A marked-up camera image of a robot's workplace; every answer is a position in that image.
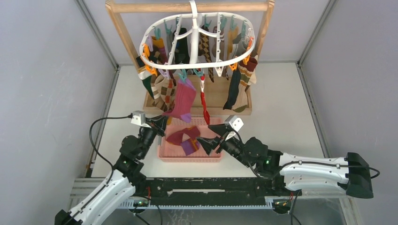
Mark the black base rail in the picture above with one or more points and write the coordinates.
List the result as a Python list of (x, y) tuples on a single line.
[(250, 191)]

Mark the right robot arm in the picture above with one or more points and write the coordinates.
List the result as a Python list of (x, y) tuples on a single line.
[(350, 174)]

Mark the white oval clip hanger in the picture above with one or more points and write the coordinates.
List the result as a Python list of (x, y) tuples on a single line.
[(199, 23)]

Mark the black sock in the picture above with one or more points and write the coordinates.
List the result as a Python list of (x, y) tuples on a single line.
[(233, 90)]

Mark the maroon yellow purple sock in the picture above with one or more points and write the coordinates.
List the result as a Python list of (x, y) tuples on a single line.
[(186, 138)]

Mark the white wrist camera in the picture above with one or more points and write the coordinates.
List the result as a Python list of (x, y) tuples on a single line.
[(234, 124), (138, 118)]

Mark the red sock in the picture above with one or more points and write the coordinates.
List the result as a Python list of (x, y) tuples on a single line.
[(206, 115)]

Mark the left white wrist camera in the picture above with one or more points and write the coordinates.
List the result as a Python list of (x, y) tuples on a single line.
[(138, 118)]

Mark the wooden hanger rack frame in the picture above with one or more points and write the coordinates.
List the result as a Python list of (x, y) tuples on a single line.
[(214, 105)]

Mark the brown argyle sock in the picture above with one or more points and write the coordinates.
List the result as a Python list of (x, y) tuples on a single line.
[(204, 50)]

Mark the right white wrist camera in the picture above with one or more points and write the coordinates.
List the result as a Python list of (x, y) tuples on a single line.
[(234, 124)]

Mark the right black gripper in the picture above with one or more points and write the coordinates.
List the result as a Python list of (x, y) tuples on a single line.
[(209, 144)]

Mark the pink perforated plastic basket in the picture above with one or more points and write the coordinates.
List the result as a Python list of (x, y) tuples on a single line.
[(172, 153)]

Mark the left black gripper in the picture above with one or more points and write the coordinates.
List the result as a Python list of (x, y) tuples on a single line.
[(158, 124)]

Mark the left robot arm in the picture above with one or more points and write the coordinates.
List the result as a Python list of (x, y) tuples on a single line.
[(124, 178)]

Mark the brown white striped sock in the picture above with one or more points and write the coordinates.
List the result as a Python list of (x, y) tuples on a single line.
[(146, 78)]

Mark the maroon purple striped sock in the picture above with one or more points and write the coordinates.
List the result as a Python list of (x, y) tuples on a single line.
[(185, 96)]

